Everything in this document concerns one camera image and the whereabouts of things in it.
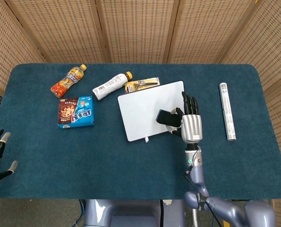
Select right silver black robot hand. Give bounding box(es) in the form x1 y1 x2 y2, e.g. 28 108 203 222
165 91 203 144

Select black felt board eraser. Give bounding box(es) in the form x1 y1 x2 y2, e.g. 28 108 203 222
156 109 182 127

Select white board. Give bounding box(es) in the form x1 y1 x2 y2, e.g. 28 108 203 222
117 80 186 142

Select silver white wrapped tube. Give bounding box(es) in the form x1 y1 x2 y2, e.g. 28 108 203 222
219 82 237 142

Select yellow carded metal tool pack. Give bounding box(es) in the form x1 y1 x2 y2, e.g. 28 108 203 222
124 77 160 94

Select blue carpet table cover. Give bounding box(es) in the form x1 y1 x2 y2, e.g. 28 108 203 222
0 63 281 201

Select white label yellow cap bottle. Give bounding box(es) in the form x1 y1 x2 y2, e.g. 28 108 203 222
92 71 133 102

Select blue cookie box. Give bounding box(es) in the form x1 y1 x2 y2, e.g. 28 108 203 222
58 95 95 130

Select blue-grey robot torso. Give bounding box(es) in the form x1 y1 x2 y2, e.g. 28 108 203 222
83 199 186 227

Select orange iced tea bottle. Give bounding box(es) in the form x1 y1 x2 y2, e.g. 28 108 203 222
50 64 87 98

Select woven wooden folding screen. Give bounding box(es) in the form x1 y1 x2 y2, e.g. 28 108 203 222
0 0 281 227

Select thin blue cable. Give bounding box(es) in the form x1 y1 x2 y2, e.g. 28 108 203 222
74 200 85 227

